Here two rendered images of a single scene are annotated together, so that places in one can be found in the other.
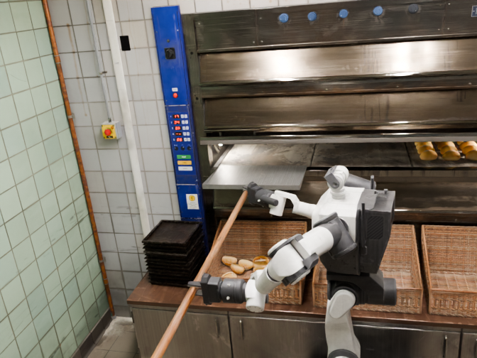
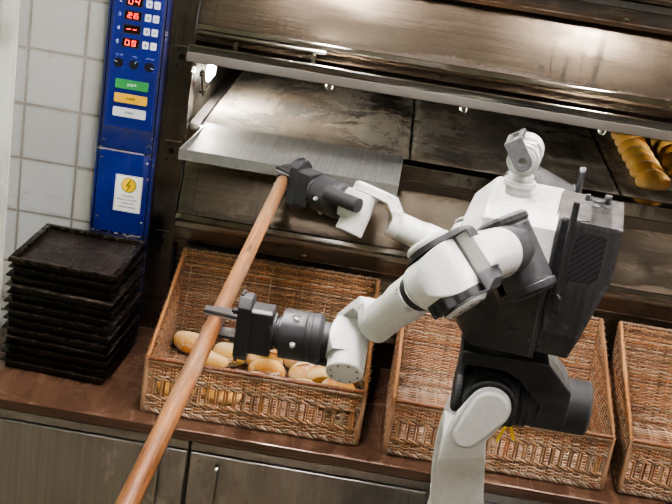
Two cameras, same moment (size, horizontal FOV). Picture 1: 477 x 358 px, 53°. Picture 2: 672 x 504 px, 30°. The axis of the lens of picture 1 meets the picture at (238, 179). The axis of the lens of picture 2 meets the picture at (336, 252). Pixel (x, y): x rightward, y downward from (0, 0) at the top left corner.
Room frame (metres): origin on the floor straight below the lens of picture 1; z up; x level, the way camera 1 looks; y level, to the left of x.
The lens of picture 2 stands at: (-0.50, 0.48, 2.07)
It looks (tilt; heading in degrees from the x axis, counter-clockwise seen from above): 20 degrees down; 347
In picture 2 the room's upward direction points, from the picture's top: 9 degrees clockwise
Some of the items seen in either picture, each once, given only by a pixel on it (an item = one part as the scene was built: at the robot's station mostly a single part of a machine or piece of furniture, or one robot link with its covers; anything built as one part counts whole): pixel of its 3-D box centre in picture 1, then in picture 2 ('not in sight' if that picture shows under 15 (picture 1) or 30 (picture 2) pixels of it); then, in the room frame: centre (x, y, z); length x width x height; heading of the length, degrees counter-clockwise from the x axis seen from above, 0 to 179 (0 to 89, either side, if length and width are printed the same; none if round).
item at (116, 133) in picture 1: (111, 130); not in sight; (2.90, 0.76, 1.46); 0.10 x 0.07 x 0.10; 75
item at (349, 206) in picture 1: (353, 228); (534, 263); (1.71, -0.45, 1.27); 0.34 x 0.30 x 0.36; 157
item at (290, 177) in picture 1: (256, 175); (296, 152); (2.59, -0.11, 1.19); 0.55 x 0.36 x 0.03; 74
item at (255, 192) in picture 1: (259, 195); (313, 190); (2.28, -0.10, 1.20); 0.12 x 0.10 x 0.13; 40
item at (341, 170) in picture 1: (338, 180); (524, 159); (1.74, -0.39, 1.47); 0.10 x 0.07 x 0.09; 157
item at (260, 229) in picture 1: (258, 258); (266, 341); (2.45, -0.07, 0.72); 0.56 x 0.49 x 0.28; 76
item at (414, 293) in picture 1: (365, 264); (498, 381); (2.29, -0.66, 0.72); 0.56 x 0.49 x 0.28; 75
